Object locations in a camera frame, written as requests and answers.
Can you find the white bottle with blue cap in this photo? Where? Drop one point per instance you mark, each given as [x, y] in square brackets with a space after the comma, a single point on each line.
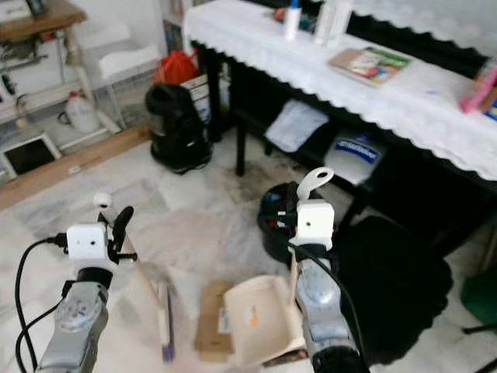
[292, 22]

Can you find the white plastic basket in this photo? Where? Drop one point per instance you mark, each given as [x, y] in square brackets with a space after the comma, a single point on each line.
[128, 62]

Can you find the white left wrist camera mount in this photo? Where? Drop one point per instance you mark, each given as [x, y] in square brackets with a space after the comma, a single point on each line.
[87, 245]

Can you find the large black case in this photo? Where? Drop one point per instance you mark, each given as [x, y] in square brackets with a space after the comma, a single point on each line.
[396, 287]

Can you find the red plastic bag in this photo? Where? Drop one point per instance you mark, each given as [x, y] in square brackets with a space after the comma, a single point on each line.
[177, 68]

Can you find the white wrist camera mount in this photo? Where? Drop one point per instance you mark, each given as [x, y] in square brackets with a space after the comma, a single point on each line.
[315, 221]
[87, 245]

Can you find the pink pack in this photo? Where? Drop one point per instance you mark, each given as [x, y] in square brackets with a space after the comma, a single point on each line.
[475, 93]

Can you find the brown wooden table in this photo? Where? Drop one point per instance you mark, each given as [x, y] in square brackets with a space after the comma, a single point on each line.
[39, 22]

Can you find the white plastic container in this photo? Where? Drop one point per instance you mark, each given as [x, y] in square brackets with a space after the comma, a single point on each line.
[332, 22]

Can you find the wooden floor beam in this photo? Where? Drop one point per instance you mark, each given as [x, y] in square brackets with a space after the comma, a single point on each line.
[78, 159]

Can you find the beige broom with white knob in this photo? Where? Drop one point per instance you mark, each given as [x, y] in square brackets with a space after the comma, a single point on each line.
[165, 318]

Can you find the colourful picture book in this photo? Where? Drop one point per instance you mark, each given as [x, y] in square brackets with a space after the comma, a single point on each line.
[369, 66]

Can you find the large white lace tablecloth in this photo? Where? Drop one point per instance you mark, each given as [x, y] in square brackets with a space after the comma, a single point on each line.
[396, 101]

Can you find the pale grey folded bag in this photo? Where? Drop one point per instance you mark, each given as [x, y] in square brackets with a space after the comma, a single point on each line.
[295, 124]

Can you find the white bag with blue label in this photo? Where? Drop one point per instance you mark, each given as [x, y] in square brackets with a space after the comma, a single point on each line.
[356, 154]

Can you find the white framed tablet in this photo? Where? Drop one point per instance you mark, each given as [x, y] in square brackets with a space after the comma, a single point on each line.
[29, 155]

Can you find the white plastic jug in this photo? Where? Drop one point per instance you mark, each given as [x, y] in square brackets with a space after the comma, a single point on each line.
[81, 115]

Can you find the small red object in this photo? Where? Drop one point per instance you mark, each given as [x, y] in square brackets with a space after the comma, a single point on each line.
[279, 14]

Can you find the narrow white lace cloth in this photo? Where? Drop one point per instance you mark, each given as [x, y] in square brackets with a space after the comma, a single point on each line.
[427, 19]

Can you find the blue printed box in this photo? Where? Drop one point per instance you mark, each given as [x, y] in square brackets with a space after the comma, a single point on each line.
[491, 105]

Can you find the black bag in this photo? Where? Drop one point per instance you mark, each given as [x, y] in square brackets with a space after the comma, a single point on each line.
[177, 128]

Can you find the white shelf rack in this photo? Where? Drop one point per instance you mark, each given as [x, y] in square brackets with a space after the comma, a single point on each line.
[74, 70]

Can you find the brown cardboard box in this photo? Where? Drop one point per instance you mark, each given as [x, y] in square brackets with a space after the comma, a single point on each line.
[213, 322]

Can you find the black round bucket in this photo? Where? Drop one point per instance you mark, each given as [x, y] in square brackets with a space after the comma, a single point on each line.
[276, 233]

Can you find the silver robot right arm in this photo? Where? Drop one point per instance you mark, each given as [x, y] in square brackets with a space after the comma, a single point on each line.
[322, 311]

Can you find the green bin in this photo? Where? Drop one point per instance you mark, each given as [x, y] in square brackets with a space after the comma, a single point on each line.
[481, 299]

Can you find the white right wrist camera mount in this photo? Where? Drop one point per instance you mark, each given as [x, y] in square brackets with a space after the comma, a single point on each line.
[315, 221]

